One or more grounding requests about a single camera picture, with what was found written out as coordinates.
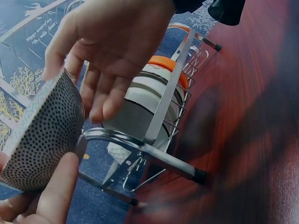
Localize perforated metal cup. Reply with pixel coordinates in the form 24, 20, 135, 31
0, 67, 85, 194

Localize white embossed bowl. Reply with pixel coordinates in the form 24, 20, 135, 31
106, 141, 133, 166

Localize person's left hand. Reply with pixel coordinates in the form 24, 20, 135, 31
0, 150, 80, 224

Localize metal dish rack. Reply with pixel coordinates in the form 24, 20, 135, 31
76, 22, 223, 207

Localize person's right hand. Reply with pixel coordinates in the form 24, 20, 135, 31
43, 0, 176, 123

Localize metal wire shelf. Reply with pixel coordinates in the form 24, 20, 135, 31
0, 0, 88, 143

